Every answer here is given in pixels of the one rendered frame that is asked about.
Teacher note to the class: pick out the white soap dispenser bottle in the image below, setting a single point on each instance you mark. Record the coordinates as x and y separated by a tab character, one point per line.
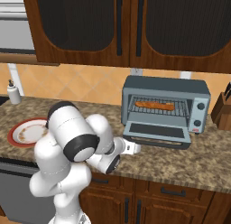
13	95

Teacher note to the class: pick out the wooden base cupboard door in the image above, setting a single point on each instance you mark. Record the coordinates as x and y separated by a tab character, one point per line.
171	212
102	206

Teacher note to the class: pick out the brown baguette bread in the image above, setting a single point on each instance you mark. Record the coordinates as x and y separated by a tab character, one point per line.
155	105

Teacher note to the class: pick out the wooden knife block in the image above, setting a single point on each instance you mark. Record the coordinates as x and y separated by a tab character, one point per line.
221	113

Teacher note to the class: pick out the grey dishwasher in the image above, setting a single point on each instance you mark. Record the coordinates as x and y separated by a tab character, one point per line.
15	191

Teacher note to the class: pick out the dark wooden wall cupboard door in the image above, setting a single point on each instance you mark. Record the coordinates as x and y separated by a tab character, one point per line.
78	26
183	26

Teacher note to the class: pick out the red rimmed white plate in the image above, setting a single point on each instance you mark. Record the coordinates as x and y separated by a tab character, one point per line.
28	132

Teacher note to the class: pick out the small wooden drawer front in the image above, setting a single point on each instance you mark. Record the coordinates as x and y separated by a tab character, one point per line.
120	181

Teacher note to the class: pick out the grey toaster oven door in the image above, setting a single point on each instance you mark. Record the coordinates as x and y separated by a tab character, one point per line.
156	131

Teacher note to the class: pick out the grey toaster oven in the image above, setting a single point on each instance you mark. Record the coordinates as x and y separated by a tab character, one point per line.
168	86

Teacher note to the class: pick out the wide wooden drawer front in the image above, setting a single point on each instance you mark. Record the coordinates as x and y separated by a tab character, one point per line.
198	193

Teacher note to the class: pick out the dark toaster oven knob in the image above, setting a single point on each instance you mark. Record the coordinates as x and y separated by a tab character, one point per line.
197	123
201	106

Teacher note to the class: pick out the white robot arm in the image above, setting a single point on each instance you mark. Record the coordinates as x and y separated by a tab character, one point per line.
69	131

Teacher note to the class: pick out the grey range hood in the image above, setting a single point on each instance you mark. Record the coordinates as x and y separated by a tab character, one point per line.
15	32

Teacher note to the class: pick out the metal toaster oven rack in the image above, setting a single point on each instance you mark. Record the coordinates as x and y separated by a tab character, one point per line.
183	108

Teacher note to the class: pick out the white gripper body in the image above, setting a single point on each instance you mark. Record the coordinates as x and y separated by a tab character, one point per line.
136	148

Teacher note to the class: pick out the white wall socket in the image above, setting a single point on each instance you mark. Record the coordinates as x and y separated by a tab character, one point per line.
137	71
185	75

